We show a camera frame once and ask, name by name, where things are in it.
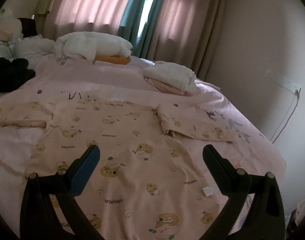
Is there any grey power cable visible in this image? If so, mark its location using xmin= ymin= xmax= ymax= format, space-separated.
xmin=272 ymin=89 xmax=301 ymax=144

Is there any pink printed blanket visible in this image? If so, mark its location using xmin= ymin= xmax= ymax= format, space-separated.
xmin=0 ymin=54 xmax=287 ymax=240

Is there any white plush toy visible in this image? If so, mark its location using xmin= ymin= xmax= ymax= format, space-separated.
xmin=0 ymin=8 xmax=24 ymax=41

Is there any beige curtain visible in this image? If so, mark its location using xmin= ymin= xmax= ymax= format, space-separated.
xmin=143 ymin=0 xmax=231 ymax=81

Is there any patterned cloth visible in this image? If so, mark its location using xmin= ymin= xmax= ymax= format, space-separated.
xmin=286 ymin=197 xmax=305 ymax=233

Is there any teal curtain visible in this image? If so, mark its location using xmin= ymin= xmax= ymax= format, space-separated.
xmin=117 ymin=0 xmax=166 ymax=58

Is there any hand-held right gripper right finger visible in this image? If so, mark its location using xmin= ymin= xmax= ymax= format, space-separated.
xmin=200 ymin=144 xmax=285 ymax=240

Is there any white folded cloth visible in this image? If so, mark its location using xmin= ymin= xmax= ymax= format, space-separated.
xmin=142 ymin=62 xmax=197 ymax=96

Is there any white fluffy towel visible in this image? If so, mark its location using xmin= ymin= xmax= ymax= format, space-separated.
xmin=54 ymin=31 xmax=133 ymax=60

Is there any plaid pillow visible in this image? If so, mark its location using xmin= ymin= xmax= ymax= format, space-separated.
xmin=0 ymin=35 xmax=55 ymax=62

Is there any cream bear print baby garment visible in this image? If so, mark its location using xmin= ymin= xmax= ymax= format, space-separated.
xmin=0 ymin=100 xmax=233 ymax=240

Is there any white wall power strip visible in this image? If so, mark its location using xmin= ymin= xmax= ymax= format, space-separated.
xmin=266 ymin=68 xmax=302 ymax=95

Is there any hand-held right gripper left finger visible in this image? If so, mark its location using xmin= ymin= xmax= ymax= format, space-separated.
xmin=20 ymin=144 xmax=105 ymax=240

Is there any black bag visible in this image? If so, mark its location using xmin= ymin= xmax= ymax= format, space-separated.
xmin=17 ymin=18 xmax=38 ymax=37

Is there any black cloth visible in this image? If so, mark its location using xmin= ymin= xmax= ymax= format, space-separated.
xmin=0 ymin=58 xmax=36 ymax=93

